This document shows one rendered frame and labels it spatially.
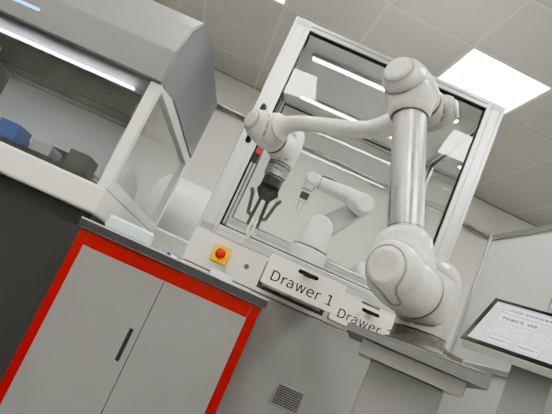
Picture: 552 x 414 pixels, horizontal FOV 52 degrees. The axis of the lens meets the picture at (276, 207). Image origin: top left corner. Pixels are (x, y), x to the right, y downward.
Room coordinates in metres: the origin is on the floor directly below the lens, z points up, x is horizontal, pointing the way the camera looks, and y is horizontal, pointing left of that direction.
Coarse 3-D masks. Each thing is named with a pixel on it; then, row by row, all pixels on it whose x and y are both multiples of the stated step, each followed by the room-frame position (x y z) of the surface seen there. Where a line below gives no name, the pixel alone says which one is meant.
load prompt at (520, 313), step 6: (510, 306) 2.34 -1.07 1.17; (504, 312) 2.32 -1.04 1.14; (510, 312) 2.31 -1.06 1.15; (516, 312) 2.30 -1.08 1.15; (522, 312) 2.29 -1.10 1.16; (528, 312) 2.28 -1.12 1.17; (528, 318) 2.25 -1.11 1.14; (534, 318) 2.24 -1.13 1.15; (540, 318) 2.23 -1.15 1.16; (546, 318) 2.23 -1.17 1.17; (546, 324) 2.20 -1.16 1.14
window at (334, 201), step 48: (336, 48) 2.35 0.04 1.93; (288, 96) 2.35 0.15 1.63; (336, 96) 2.35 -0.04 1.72; (384, 96) 2.35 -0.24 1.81; (336, 144) 2.35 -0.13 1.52; (384, 144) 2.35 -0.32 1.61; (432, 144) 2.34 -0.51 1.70; (240, 192) 2.36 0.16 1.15; (288, 192) 2.35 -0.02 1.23; (336, 192) 2.35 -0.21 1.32; (384, 192) 2.35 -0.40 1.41; (432, 192) 2.34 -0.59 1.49; (288, 240) 2.35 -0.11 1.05; (336, 240) 2.35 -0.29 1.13
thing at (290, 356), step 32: (256, 320) 2.33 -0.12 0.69; (288, 320) 2.33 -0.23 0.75; (320, 320) 2.35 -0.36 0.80; (256, 352) 2.33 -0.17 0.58; (288, 352) 2.33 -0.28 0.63; (320, 352) 2.33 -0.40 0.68; (352, 352) 2.33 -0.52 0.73; (256, 384) 2.33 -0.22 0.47; (288, 384) 2.33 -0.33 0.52; (320, 384) 2.33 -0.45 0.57; (352, 384) 2.33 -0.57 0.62
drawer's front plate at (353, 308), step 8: (344, 296) 2.31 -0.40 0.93; (344, 304) 2.31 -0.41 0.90; (352, 304) 2.31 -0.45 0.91; (360, 304) 2.31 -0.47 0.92; (352, 312) 2.31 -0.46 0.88; (360, 312) 2.31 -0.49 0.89; (376, 312) 2.31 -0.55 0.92; (336, 320) 2.31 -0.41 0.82; (344, 320) 2.31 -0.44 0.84; (352, 320) 2.31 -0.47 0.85; (368, 320) 2.31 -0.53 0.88; (376, 320) 2.31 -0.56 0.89; (384, 320) 2.31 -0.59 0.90; (392, 320) 2.31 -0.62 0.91; (376, 328) 2.31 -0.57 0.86; (384, 328) 2.31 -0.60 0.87
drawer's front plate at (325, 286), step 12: (276, 264) 2.00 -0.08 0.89; (288, 264) 2.00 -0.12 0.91; (264, 276) 2.00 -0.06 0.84; (276, 276) 2.00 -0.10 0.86; (288, 276) 2.00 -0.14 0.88; (300, 276) 1.99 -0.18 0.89; (324, 276) 1.99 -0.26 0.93; (276, 288) 2.00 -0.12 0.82; (288, 288) 2.00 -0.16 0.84; (300, 288) 1.99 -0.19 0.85; (312, 288) 1.99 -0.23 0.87; (324, 288) 1.99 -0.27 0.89; (336, 288) 1.99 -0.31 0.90; (312, 300) 1.99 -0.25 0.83; (324, 300) 1.99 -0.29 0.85; (336, 300) 1.99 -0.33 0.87; (336, 312) 1.99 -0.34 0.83
